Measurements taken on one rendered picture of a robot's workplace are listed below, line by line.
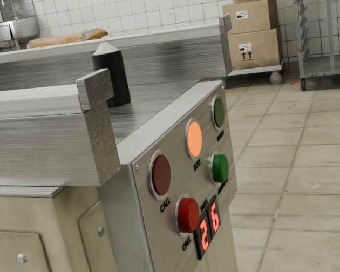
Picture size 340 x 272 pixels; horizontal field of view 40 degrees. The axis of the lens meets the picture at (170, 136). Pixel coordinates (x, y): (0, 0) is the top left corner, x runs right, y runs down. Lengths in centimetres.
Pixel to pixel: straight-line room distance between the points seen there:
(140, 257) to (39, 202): 9
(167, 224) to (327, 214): 160
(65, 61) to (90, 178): 36
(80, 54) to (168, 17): 412
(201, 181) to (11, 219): 19
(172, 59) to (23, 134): 29
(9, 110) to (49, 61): 35
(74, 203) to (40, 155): 4
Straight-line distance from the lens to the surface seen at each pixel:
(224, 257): 63
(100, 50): 49
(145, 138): 37
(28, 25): 536
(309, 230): 185
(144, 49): 57
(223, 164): 48
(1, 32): 535
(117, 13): 495
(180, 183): 40
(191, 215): 40
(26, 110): 30
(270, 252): 173
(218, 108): 50
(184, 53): 55
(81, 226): 33
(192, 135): 42
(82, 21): 517
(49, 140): 30
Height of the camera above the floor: 95
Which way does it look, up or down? 18 degrees down
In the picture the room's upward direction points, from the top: 10 degrees counter-clockwise
